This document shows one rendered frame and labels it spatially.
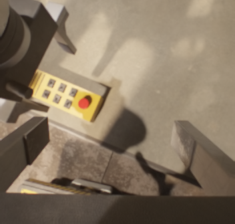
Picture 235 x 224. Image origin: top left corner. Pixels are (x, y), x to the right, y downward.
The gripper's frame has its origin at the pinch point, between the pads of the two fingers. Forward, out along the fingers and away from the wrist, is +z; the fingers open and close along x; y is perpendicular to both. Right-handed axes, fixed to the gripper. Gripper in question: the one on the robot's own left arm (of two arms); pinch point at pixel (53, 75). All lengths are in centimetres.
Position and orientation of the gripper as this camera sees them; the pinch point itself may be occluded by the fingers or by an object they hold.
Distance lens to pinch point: 35.8
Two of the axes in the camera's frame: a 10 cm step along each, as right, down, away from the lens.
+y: 9.1, 3.9, -1.4
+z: 0.9, 1.4, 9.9
